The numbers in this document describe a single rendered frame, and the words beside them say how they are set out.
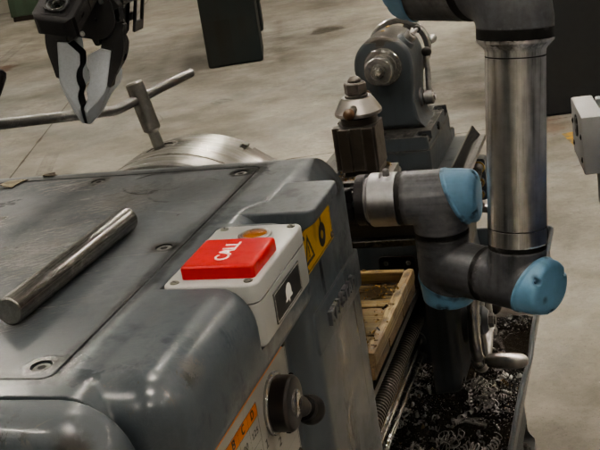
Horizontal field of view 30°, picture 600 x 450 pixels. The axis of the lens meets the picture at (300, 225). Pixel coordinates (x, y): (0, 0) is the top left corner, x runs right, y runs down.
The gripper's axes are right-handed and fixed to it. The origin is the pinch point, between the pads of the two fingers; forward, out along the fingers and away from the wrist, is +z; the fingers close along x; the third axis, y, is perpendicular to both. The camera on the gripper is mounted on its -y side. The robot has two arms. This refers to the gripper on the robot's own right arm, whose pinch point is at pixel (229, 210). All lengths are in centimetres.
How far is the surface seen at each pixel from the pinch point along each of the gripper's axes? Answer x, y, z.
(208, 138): 15.2, -17.6, -6.2
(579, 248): -106, 258, -28
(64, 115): 22.6, -31.7, 4.5
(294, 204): 17, -51, -28
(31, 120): 23.2, -36.0, 6.2
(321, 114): -105, 496, 138
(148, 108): 20.2, -20.5, -0.4
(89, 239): 19, -63, -14
